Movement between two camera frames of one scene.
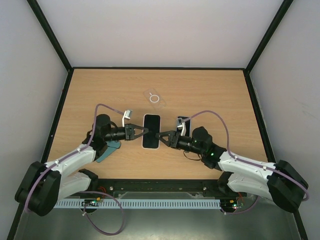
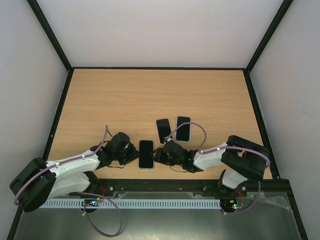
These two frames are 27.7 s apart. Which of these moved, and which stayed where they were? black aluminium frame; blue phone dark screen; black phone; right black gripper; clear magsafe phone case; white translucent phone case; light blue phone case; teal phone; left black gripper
Moved: white translucent phone case; teal phone; left black gripper; right black gripper; black phone; clear magsafe phone case
Stayed: blue phone dark screen; light blue phone case; black aluminium frame
